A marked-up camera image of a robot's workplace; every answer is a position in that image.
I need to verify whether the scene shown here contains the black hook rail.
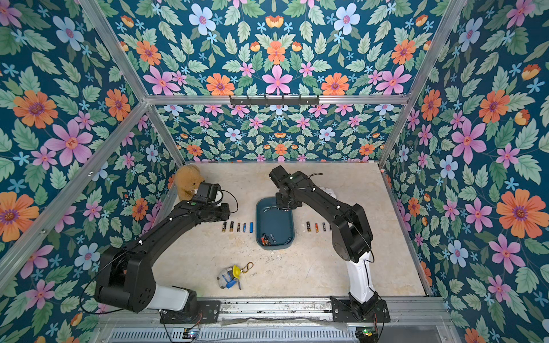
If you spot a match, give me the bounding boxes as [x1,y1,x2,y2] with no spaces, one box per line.
[229,95,320,107]

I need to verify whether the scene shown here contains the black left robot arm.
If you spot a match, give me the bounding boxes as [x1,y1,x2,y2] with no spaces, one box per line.
[94,201,231,314]

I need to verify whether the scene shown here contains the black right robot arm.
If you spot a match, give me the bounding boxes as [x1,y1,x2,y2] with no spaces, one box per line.
[269,166,375,304]

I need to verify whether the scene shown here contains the white plush toy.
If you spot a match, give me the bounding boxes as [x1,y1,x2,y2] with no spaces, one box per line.
[322,187,337,199]

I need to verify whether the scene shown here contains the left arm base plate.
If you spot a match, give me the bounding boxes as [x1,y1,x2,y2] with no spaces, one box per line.
[160,300,221,324]

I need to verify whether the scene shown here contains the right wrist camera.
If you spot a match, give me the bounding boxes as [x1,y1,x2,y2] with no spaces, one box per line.
[269,165,291,189]

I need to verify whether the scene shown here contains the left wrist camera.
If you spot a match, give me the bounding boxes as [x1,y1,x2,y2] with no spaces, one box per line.
[192,182,223,205]

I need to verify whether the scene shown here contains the keychain toy with yellow cap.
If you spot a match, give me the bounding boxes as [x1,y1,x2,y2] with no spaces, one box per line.
[217,262,254,290]

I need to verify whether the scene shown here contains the brown teddy bear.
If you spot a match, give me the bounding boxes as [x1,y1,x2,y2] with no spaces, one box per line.
[174,165,204,201]

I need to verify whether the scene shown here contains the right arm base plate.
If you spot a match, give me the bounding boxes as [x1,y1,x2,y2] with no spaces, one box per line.
[330,293,391,323]

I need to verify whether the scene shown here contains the teal plastic storage box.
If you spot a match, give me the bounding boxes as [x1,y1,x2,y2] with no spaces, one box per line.
[254,197,295,250]

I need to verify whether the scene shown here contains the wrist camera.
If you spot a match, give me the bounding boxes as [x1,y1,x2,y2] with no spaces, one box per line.
[192,182,223,205]
[269,165,291,189]

